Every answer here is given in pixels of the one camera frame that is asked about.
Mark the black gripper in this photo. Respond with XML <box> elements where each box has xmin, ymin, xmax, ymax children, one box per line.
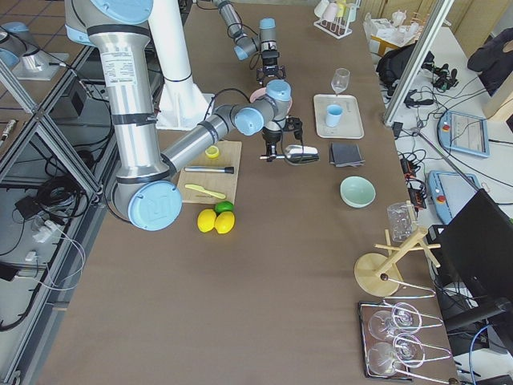
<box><xmin>259</xmin><ymin>128</ymin><xmax>285</xmax><ymax>162</ymax></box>
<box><xmin>256</xmin><ymin>50</ymin><xmax>286</xmax><ymax>85</ymax></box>

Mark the metal ice scoop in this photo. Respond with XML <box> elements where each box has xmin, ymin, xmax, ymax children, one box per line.
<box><xmin>284</xmin><ymin>144</ymin><xmax>319</xmax><ymax>164</ymax></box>

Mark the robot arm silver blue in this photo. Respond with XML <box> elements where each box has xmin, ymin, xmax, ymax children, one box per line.
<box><xmin>212</xmin><ymin>1</ymin><xmax>286</xmax><ymax>85</ymax></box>
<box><xmin>65</xmin><ymin>1</ymin><xmax>291</xmax><ymax>231</ymax></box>

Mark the pink bowl with ice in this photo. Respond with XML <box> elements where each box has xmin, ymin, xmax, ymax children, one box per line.
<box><xmin>249</xmin><ymin>87</ymin><xmax>266</xmax><ymax>103</ymax></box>

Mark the blue plastic cup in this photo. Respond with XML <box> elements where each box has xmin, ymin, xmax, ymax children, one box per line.
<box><xmin>325</xmin><ymin>104</ymin><xmax>343</xmax><ymax>128</ymax></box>

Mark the white cup rack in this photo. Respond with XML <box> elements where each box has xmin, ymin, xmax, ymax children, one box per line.
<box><xmin>313</xmin><ymin>0</ymin><xmax>360</xmax><ymax>39</ymax></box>

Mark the wooden cup tree stand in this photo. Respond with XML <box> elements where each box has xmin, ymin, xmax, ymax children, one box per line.
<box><xmin>354</xmin><ymin>222</ymin><xmax>440</xmax><ymax>298</ymax></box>

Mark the half lemon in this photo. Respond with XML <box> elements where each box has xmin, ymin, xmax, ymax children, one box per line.
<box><xmin>204</xmin><ymin>145</ymin><xmax>220</xmax><ymax>159</ymax></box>

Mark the yellow plastic knife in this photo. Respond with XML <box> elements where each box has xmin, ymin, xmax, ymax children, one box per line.
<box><xmin>184</xmin><ymin>184</ymin><xmax>226</xmax><ymax>200</ymax></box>

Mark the green lime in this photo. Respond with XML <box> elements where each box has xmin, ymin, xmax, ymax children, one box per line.
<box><xmin>214</xmin><ymin>201</ymin><xmax>234</xmax><ymax>214</ymax></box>

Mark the clear wine glass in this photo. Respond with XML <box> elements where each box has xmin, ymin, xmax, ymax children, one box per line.
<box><xmin>331</xmin><ymin>68</ymin><xmax>350</xmax><ymax>95</ymax></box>

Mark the grey folded cloth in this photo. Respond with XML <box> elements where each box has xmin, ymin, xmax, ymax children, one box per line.
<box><xmin>329</xmin><ymin>143</ymin><xmax>365</xmax><ymax>168</ymax></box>

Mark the right yellow lemon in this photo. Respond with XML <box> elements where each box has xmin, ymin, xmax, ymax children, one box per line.
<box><xmin>214</xmin><ymin>211</ymin><xmax>235</xmax><ymax>234</ymax></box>

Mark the yellow lemon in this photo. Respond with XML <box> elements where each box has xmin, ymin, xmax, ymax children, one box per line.
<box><xmin>214</xmin><ymin>211</ymin><xmax>235</xmax><ymax>234</ymax></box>
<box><xmin>196</xmin><ymin>209</ymin><xmax>217</xmax><ymax>233</ymax></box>

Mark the cream serving tray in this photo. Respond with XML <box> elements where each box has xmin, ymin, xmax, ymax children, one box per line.
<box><xmin>313</xmin><ymin>94</ymin><xmax>364</xmax><ymax>140</ymax></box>

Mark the wooden cutting board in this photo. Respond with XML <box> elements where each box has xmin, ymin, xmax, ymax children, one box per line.
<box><xmin>177</xmin><ymin>140</ymin><xmax>242</xmax><ymax>204</ymax></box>

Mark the left yellow lemon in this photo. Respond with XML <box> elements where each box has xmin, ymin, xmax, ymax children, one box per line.
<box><xmin>196</xmin><ymin>209</ymin><xmax>217</xmax><ymax>233</ymax></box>

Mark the green ceramic bowl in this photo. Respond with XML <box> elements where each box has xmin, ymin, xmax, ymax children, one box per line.
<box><xmin>340</xmin><ymin>176</ymin><xmax>376</xmax><ymax>209</ymax></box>

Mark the black bag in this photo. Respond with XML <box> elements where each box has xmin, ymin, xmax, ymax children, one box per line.
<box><xmin>376</xmin><ymin>43</ymin><xmax>416</xmax><ymax>96</ymax></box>

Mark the clear glass mug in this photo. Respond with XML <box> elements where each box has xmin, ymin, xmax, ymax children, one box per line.
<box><xmin>387</xmin><ymin>201</ymin><xmax>418</xmax><ymax>242</ymax></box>

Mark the lower blue teach pendant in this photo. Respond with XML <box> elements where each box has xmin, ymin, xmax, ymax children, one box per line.
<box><xmin>427</xmin><ymin>170</ymin><xmax>479</xmax><ymax>225</ymax></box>

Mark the blue teach pendant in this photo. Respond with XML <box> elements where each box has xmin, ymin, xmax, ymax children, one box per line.
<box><xmin>438</xmin><ymin>111</ymin><xmax>490</xmax><ymax>158</ymax></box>
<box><xmin>427</xmin><ymin>170</ymin><xmax>479</xmax><ymax>225</ymax></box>

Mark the upper blue teach pendant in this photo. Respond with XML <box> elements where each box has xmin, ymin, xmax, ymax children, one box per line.
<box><xmin>438</xmin><ymin>111</ymin><xmax>490</xmax><ymax>158</ymax></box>

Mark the upper inverted wine glass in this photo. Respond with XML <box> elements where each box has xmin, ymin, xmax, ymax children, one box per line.
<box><xmin>368</xmin><ymin>302</ymin><xmax>443</xmax><ymax>342</ymax></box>

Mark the inverted wine glass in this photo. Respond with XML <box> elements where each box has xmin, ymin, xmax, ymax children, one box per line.
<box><xmin>368</xmin><ymin>302</ymin><xmax>443</xmax><ymax>342</ymax></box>
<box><xmin>366</xmin><ymin>333</ymin><xmax>453</xmax><ymax>382</ymax></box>

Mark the metal glass rack tray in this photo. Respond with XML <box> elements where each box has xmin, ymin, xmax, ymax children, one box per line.
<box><xmin>357</xmin><ymin>302</ymin><xmax>458</xmax><ymax>384</ymax></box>

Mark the black monitor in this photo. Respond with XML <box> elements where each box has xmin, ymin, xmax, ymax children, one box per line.
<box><xmin>427</xmin><ymin>189</ymin><xmax>512</xmax><ymax>338</ymax></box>

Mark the lower inverted wine glass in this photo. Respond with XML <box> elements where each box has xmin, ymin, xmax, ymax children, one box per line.
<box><xmin>366</xmin><ymin>333</ymin><xmax>453</xmax><ymax>382</ymax></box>

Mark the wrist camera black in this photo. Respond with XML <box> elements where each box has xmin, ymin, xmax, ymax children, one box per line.
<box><xmin>284</xmin><ymin>116</ymin><xmax>303</xmax><ymax>142</ymax></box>

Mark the aluminium frame post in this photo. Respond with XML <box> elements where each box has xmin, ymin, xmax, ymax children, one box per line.
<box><xmin>383</xmin><ymin>0</ymin><xmax>454</xmax><ymax>127</ymax></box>

